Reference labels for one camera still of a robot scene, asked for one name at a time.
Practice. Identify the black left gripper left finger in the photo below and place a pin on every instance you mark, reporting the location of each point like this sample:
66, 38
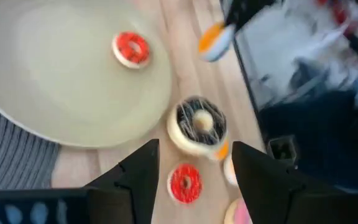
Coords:
135, 186

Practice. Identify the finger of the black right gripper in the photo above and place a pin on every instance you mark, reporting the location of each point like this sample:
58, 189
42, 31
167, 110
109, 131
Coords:
247, 11

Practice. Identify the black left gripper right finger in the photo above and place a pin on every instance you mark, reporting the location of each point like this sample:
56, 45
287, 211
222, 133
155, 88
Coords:
259, 186

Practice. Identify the small donut with rainbow sprinkles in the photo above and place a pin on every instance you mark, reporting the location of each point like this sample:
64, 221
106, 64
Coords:
229, 171

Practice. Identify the large pink frosted donut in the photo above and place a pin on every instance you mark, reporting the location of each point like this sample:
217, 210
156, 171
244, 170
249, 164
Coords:
238, 216

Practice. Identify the small red frosted donut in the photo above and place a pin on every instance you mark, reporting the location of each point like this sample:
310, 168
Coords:
141, 56
176, 186

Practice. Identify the small donut with blue sprinkles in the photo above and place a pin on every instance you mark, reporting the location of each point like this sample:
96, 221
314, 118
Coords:
216, 43

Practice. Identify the large chocolate drizzled donut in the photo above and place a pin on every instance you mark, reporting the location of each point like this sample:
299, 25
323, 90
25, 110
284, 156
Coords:
182, 124

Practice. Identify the dark grey ribbed mat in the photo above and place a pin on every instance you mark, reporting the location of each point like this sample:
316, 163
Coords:
11, 155

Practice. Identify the cream bowl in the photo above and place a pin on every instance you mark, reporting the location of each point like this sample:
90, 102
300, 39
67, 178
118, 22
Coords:
57, 77

